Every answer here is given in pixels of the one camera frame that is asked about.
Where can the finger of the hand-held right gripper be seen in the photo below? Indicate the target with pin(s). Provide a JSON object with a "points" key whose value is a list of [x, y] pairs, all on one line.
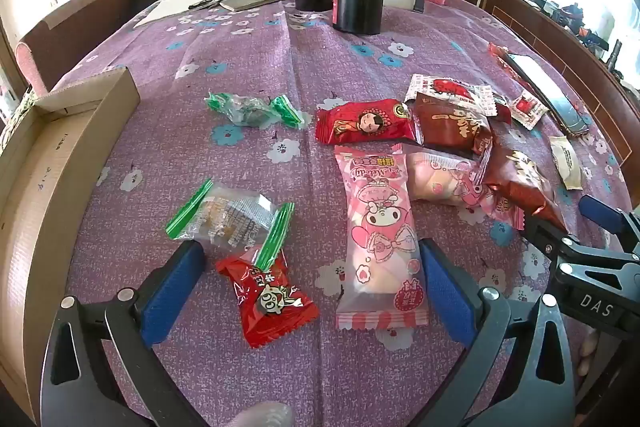
{"points": [[547, 234], [597, 208]]}

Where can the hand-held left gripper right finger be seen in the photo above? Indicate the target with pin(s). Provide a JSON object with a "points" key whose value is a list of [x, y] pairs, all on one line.
{"points": [[445, 292]]}

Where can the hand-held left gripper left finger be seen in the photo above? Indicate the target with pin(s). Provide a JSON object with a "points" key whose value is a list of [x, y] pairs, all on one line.
{"points": [[167, 297]]}

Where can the shiny brown-red snack packet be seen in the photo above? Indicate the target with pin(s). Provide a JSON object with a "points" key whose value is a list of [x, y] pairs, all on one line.
{"points": [[520, 187]]}

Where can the long pink cartoon snack packet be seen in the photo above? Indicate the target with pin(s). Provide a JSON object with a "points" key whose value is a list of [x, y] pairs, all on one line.
{"points": [[382, 227]]}

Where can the red cartoon candy packet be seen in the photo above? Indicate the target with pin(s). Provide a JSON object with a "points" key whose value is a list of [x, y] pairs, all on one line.
{"points": [[265, 307]]}

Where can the clear green-striped snack packet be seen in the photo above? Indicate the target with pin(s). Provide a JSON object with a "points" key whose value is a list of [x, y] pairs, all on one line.
{"points": [[230, 219]]}

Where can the small pink snack packet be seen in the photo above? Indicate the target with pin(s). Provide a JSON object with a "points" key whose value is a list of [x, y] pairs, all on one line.
{"points": [[435, 177]]}

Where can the dark red snack packet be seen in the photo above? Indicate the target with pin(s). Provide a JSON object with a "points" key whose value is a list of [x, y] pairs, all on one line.
{"points": [[450, 122]]}

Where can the brown cardboard box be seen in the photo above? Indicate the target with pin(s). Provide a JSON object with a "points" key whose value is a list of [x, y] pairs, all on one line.
{"points": [[30, 207]]}

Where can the green snack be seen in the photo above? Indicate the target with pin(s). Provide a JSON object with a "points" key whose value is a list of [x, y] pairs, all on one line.
{"points": [[250, 112]]}

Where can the person's right hand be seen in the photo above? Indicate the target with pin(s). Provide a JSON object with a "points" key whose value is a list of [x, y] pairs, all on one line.
{"points": [[586, 349]]}

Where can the cream white snack packet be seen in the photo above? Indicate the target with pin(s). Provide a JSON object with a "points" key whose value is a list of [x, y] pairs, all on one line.
{"points": [[567, 162]]}

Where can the dark grey phone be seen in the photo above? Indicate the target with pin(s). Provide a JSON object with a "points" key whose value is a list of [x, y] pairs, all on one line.
{"points": [[550, 97]]}

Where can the small red-white snack packet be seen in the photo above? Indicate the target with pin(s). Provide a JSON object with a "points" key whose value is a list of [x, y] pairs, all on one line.
{"points": [[527, 107]]}

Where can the white and red snack packet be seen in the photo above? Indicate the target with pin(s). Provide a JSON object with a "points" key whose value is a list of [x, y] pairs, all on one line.
{"points": [[450, 86]]}

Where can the red snack wrapper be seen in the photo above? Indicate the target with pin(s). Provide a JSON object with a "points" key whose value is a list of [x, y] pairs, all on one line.
{"points": [[496, 53]]}

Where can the red cartoon girl snack packet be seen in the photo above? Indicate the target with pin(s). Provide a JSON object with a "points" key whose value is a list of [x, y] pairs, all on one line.
{"points": [[365, 124]]}

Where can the floral fabric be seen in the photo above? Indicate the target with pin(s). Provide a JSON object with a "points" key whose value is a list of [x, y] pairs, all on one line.
{"points": [[17, 117]]}

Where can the purple floral bedsheet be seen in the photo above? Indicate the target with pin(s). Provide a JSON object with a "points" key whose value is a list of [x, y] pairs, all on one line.
{"points": [[310, 72]]}

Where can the white paper sheet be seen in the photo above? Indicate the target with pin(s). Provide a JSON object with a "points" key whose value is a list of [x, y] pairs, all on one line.
{"points": [[170, 7]]}

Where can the black pen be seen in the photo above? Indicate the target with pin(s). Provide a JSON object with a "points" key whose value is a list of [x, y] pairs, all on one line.
{"points": [[210, 1]]}

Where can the wooden bed frame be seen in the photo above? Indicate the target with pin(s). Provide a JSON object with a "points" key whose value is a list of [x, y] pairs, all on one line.
{"points": [[550, 37]]}

